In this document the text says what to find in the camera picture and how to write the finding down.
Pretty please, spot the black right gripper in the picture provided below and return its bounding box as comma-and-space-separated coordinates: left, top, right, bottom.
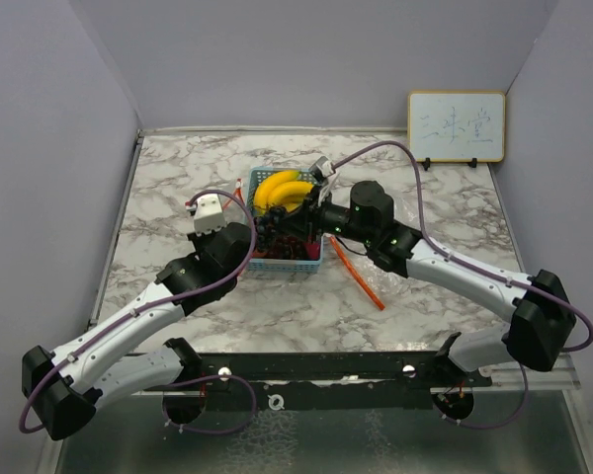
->
275, 186, 375, 246

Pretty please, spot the red grape bunch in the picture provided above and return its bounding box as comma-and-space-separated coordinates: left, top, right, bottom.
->
266, 236, 309, 261

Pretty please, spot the clear orange zipper bag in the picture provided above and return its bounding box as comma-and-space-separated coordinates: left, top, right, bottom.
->
221, 178, 248, 224

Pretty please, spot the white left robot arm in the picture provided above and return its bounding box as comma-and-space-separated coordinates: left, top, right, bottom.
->
19, 222, 256, 440

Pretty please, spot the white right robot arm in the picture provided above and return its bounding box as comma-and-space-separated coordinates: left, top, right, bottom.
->
276, 181, 576, 386

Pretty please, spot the yellow banana bunch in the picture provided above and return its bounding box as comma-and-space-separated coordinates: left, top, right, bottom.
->
253, 170, 313, 214

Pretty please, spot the light blue plastic basket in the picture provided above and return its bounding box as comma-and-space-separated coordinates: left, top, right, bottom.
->
244, 167, 324, 274

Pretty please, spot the small framed whiteboard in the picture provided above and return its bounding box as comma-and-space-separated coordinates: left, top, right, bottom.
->
407, 90, 507, 168

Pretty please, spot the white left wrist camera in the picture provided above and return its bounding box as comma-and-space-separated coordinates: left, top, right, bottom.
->
185, 194, 226, 235

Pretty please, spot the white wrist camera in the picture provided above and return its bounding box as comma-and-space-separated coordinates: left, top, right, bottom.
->
185, 194, 226, 235
309, 156, 339, 205

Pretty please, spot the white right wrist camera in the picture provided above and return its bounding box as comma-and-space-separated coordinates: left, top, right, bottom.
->
309, 156, 339, 205

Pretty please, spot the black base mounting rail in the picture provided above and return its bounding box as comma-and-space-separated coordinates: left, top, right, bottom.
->
164, 351, 491, 412

